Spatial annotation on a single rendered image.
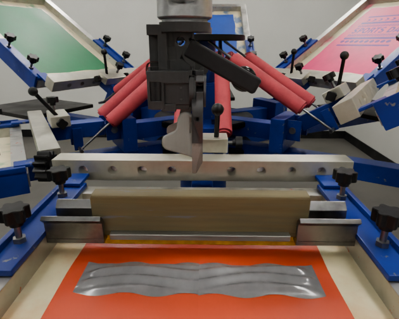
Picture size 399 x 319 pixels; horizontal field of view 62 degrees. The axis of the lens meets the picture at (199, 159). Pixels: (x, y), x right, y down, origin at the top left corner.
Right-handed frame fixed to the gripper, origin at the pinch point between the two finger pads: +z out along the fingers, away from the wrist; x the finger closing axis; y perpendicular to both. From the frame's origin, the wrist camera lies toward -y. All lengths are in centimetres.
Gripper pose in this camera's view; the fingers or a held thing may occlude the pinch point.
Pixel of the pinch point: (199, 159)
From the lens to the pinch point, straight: 52.0
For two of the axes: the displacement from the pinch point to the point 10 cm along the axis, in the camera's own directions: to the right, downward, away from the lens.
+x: -0.1, 3.4, -9.4
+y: -10.0, -0.1, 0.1
